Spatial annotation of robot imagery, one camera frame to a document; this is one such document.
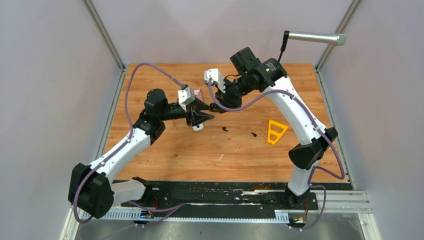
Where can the yellow triangular plastic piece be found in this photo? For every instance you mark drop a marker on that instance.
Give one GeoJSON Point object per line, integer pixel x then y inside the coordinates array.
{"type": "Point", "coordinates": [275, 131]}

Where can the silver microphone tube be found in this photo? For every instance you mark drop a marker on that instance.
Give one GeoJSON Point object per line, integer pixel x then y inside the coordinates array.
{"type": "Point", "coordinates": [333, 39]}

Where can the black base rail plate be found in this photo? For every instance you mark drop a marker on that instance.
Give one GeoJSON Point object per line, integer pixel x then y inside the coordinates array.
{"type": "Point", "coordinates": [228, 200]}

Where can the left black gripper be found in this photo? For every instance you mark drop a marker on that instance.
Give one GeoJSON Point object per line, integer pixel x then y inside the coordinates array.
{"type": "Point", "coordinates": [198, 117]}

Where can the black tripod stand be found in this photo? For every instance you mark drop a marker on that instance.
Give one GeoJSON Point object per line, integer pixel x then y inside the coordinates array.
{"type": "Point", "coordinates": [281, 49]}

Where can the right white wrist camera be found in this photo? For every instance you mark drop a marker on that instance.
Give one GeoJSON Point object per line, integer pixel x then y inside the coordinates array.
{"type": "Point", "coordinates": [216, 77]}

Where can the pink card box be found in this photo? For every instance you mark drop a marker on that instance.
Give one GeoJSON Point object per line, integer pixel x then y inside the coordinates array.
{"type": "Point", "coordinates": [198, 94]}

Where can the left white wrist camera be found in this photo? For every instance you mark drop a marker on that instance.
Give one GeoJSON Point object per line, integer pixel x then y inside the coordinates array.
{"type": "Point", "coordinates": [185, 97]}

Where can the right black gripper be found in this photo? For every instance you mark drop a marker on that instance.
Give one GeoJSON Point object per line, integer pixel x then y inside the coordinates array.
{"type": "Point", "coordinates": [226, 99]}

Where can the black earbud charging case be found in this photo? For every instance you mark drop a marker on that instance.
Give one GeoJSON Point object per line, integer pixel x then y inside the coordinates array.
{"type": "Point", "coordinates": [214, 108]}

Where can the white earbud charging case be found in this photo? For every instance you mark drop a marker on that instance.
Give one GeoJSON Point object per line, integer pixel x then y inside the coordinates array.
{"type": "Point", "coordinates": [198, 127]}

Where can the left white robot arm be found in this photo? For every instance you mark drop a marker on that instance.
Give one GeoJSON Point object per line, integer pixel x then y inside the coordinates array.
{"type": "Point", "coordinates": [92, 187]}

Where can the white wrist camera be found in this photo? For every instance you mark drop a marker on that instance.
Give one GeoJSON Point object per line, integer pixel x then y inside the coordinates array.
{"type": "Point", "coordinates": [216, 77]}
{"type": "Point", "coordinates": [185, 97]}

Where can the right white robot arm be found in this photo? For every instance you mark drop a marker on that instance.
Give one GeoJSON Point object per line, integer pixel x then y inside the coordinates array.
{"type": "Point", "coordinates": [272, 81]}

